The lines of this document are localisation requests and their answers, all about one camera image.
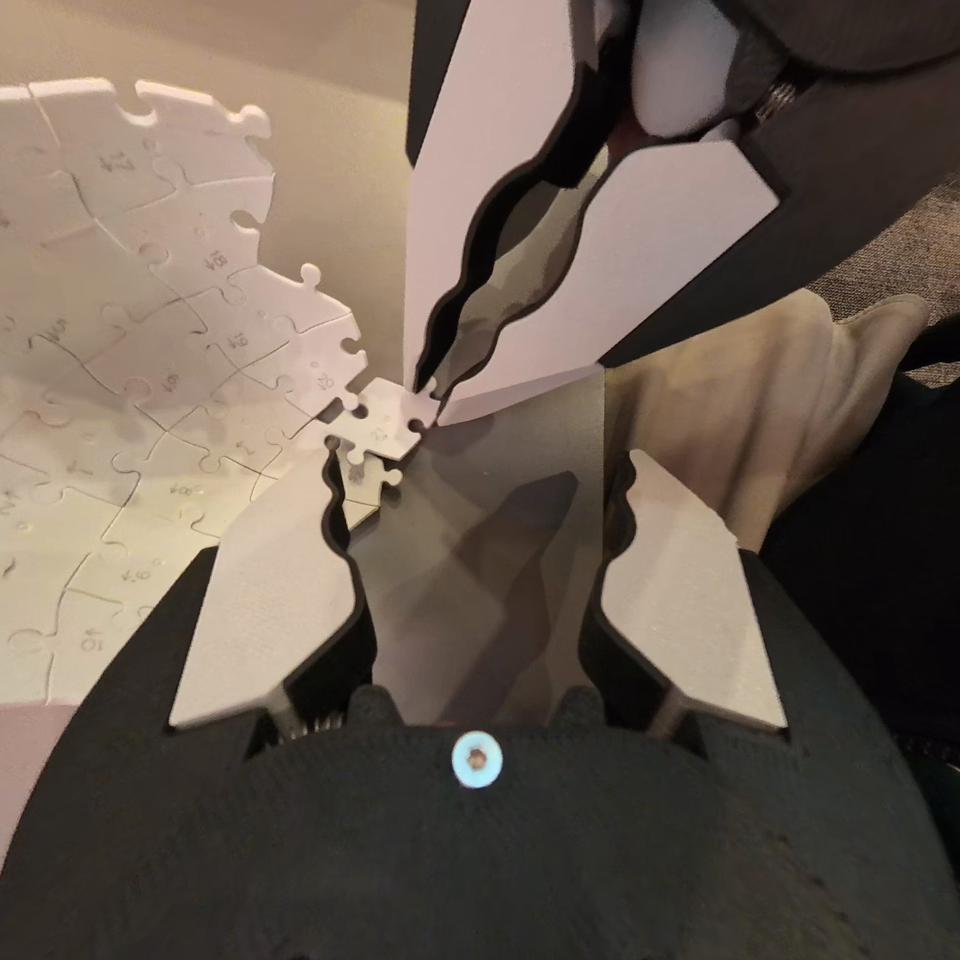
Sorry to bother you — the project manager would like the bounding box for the person's dark jacket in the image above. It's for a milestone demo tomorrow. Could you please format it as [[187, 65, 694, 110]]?
[[757, 322, 960, 759]]

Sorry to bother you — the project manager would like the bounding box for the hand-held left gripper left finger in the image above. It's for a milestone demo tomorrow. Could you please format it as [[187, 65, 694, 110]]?
[[168, 448, 376, 732]]

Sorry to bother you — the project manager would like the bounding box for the person's beige trouser leg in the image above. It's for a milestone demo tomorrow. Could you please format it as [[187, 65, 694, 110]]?
[[603, 288, 931, 556]]

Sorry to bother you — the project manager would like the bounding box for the white puzzle piece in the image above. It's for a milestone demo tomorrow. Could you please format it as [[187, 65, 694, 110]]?
[[327, 377, 441, 462]]

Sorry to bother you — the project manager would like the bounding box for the white partly built puzzle ball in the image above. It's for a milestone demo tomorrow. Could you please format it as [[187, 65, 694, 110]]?
[[0, 78, 406, 708]]

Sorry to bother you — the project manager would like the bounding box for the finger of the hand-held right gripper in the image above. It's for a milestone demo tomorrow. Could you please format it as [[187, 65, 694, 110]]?
[[403, 0, 624, 395], [437, 138, 781, 429]]

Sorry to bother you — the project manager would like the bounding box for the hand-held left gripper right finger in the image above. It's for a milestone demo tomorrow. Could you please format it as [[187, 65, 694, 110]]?
[[581, 448, 790, 740]]

